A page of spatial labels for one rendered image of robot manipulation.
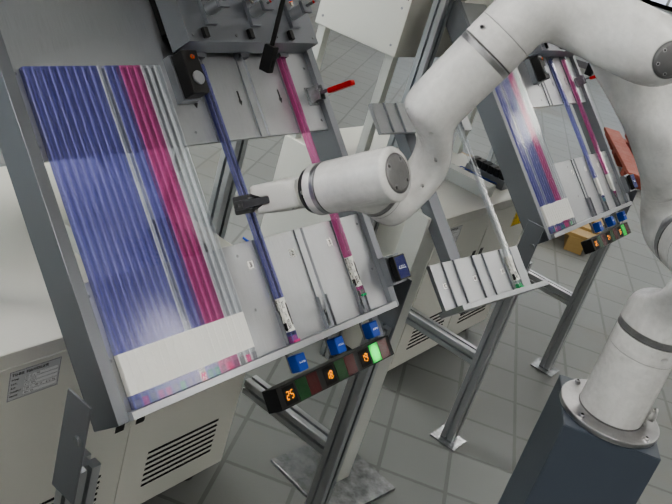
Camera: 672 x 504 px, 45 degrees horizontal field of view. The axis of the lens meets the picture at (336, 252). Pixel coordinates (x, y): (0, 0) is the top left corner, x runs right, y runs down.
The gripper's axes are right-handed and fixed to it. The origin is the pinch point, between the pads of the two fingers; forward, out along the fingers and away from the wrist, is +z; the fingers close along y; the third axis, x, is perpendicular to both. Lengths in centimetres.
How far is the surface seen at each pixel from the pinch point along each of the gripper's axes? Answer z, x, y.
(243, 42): -0.4, -27.9, -6.9
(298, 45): 0.4, -27.7, -23.0
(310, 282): -1.7, 16.2, -9.9
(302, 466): 53, 73, -54
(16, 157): 4.9, -12.6, 37.9
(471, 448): 33, 87, -108
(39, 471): 44, 41, 24
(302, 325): -2.8, 22.9, -4.3
